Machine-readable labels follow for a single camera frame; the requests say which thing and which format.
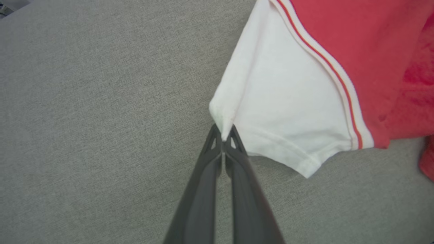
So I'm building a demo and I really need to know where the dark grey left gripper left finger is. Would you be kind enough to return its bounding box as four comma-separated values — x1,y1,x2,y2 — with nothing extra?
163,124,223,244

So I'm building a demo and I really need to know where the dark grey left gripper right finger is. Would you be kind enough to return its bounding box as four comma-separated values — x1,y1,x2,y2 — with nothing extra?
223,125,285,244

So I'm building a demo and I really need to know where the red and white T-shirt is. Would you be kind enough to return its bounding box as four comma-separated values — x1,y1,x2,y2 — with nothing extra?
208,0,434,184

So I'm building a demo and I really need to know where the grey fabric sofa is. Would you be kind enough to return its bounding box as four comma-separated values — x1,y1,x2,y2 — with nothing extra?
0,0,434,244

